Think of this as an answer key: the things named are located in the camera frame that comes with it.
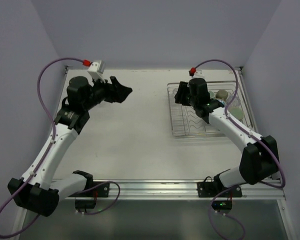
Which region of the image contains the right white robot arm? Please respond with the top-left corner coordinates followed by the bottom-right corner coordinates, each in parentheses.
top-left (174, 78), bottom-right (279, 189)

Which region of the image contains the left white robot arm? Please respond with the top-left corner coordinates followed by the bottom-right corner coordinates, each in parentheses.
top-left (7, 76), bottom-right (133, 217)

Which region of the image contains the small mint green cup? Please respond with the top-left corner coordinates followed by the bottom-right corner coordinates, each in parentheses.
top-left (208, 91), bottom-right (216, 99)

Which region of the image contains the blue cup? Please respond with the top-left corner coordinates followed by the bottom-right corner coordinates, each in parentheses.
top-left (215, 98), bottom-right (227, 108)

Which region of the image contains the beige cup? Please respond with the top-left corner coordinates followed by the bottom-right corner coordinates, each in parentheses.
top-left (215, 89), bottom-right (228, 101)

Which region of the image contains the large green cup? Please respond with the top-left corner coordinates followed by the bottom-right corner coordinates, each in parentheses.
top-left (229, 107), bottom-right (245, 122)

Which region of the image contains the left black controller box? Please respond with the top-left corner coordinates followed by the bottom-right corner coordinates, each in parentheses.
top-left (74, 199), bottom-right (97, 213)

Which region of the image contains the black controller box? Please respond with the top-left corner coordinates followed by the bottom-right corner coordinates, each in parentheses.
top-left (74, 199), bottom-right (97, 213)
top-left (211, 200), bottom-right (233, 215)

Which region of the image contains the right black controller box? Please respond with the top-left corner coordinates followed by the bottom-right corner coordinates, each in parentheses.
top-left (211, 200), bottom-right (233, 215)

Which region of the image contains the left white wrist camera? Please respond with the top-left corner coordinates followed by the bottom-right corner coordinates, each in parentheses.
top-left (87, 60), bottom-right (106, 83)

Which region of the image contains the metal wire dish rack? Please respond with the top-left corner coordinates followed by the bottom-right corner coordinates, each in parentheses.
top-left (167, 82), bottom-right (257, 137)

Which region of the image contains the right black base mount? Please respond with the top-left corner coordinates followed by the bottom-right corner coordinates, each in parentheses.
top-left (196, 176), bottom-right (243, 198)

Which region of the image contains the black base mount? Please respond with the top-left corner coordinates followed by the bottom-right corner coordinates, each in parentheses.
top-left (196, 176), bottom-right (243, 198)
top-left (84, 181), bottom-right (110, 199)

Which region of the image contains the aluminium mounting rail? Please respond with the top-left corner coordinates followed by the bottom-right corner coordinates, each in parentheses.
top-left (61, 180), bottom-right (286, 200)

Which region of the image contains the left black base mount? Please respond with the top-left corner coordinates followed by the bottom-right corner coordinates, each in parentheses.
top-left (84, 181), bottom-right (110, 199)

